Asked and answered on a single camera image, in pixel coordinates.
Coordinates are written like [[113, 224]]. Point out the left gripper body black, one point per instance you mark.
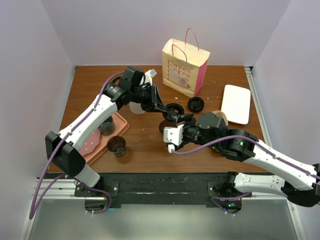
[[144, 96]]

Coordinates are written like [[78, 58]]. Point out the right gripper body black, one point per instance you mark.
[[191, 133]]

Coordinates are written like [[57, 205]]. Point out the black cup lid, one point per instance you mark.
[[173, 110], [196, 104]]

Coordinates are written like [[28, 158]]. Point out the dark translucent plastic cup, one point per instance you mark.
[[117, 145]]

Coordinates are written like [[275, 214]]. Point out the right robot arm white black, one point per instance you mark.
[[298, 182]]

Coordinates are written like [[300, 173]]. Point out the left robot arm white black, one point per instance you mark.
[[131, 85]]

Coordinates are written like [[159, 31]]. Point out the white cylindrical holder cup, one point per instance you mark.
[[136, 108]]

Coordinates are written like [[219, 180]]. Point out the brown pulp cup carrier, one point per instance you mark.
[[223, 116]]

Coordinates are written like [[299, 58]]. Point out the white rectangular plate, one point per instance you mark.
[[236, 104]]

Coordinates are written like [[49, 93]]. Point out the pink dotted plate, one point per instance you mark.
[[91, 143]]

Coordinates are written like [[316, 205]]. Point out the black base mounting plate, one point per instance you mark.
[[209, 189]]

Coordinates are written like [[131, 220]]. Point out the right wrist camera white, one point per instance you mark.
[[173, 137]]

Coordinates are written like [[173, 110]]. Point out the paper bag with pink handles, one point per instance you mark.
[[184, 66]]

